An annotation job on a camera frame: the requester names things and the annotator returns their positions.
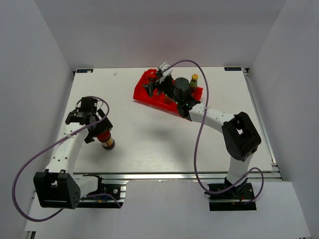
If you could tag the aluminium front rail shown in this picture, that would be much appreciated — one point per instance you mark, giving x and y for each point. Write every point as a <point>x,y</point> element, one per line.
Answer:
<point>268,176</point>

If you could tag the blue table corner label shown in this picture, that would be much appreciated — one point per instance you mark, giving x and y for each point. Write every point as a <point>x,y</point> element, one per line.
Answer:
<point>84,71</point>
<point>232,69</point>

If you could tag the blue table corner label left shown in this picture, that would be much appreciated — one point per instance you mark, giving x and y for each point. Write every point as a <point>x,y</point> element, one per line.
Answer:
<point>84,71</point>

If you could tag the aluminium right side rail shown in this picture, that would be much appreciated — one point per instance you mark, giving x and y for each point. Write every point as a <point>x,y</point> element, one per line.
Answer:
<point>265,137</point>

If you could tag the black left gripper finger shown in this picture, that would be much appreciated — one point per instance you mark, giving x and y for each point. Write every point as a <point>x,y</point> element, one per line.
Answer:
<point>90,137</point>
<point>105,124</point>

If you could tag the blue table corner label right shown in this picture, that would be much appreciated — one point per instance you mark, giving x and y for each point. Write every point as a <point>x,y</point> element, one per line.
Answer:
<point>232,69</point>

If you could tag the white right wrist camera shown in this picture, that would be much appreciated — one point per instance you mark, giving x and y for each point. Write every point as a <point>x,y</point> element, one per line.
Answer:
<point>163,71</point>

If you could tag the red three-compartment plastic bin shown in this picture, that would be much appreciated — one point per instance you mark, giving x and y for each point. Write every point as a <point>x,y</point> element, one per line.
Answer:
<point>159,100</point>

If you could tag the red lid sauce jar front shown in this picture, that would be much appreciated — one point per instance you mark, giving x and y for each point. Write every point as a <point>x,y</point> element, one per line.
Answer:
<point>151,75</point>

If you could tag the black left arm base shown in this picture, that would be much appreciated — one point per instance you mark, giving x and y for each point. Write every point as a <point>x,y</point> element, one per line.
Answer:
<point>109,195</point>

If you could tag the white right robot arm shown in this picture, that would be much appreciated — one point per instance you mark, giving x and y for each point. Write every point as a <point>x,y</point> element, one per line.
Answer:
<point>240,135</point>

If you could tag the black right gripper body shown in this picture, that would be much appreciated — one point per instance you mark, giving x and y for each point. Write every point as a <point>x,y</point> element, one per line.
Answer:
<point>167,87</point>

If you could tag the yellow cap sauce bottle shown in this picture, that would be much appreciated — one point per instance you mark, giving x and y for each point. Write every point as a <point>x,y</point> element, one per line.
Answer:
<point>193,82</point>

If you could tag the aluminium rail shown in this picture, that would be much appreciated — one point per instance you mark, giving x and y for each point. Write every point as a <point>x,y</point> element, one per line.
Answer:
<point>265,137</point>
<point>268,176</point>

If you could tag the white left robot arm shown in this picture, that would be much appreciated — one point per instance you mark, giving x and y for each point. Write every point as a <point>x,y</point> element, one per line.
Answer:
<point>57,186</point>

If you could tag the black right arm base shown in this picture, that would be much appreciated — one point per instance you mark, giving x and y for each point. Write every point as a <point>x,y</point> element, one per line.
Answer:
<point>228,201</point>

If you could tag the red lid sauce jar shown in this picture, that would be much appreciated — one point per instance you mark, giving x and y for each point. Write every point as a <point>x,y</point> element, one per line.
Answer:
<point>106,140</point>
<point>151,75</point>

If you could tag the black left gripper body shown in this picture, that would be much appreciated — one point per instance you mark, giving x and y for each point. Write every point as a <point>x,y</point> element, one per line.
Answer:
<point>93,130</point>

